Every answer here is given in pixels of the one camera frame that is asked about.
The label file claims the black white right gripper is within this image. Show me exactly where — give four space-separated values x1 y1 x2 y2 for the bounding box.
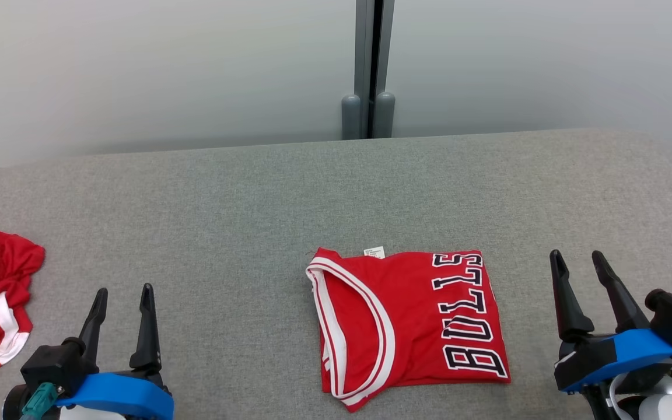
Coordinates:
549 250 672 420

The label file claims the teal left camera connector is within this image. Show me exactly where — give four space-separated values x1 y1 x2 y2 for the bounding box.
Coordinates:
19 381 60 420

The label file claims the grey partition post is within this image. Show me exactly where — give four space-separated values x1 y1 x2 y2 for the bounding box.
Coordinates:
371 0 397 139
341 0 373 141

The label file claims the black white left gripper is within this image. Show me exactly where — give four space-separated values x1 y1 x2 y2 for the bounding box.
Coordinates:
59 283 162 420

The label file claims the red Bulls basketball jersey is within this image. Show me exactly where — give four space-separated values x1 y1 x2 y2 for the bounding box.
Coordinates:
306 246 512 413

